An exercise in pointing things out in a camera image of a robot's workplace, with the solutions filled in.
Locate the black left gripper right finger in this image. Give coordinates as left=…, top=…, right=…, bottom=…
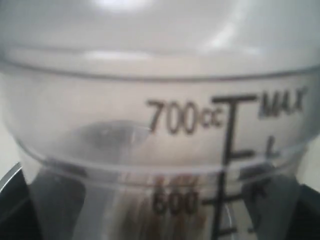
left=247, top=175, right=320, bottom=240

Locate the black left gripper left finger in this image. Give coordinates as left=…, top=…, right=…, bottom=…
left=0, top=163, right=85, bottom=240

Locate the clear plastic shaker bottle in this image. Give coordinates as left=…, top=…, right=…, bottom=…
left=0, top=0, right=320, bottom=240

